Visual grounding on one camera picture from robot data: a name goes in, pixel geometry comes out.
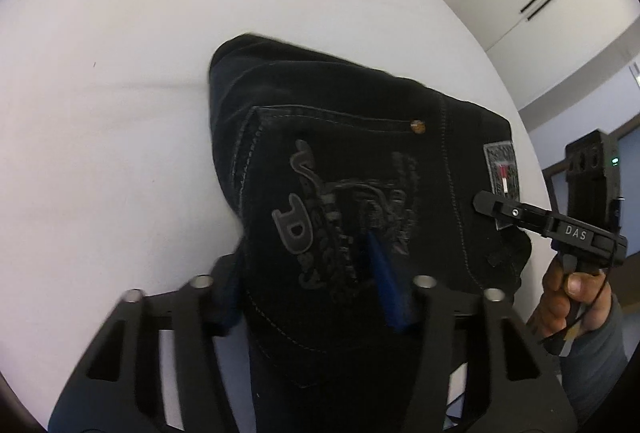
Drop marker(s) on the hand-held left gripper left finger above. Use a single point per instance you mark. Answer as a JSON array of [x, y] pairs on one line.
[[227, 308]]

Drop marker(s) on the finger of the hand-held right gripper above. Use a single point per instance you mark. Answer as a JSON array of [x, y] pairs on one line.
[[515, 212]]

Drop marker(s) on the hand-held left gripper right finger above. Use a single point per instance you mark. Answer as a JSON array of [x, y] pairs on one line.
[[385, 283]]

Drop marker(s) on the black pants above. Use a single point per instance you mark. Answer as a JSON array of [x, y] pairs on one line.
[[350, 138]]

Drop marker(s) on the person's right hand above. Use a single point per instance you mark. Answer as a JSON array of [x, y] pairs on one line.
[[555, 308]]

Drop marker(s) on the white bed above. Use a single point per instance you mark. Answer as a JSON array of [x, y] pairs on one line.
[[125, 88]]

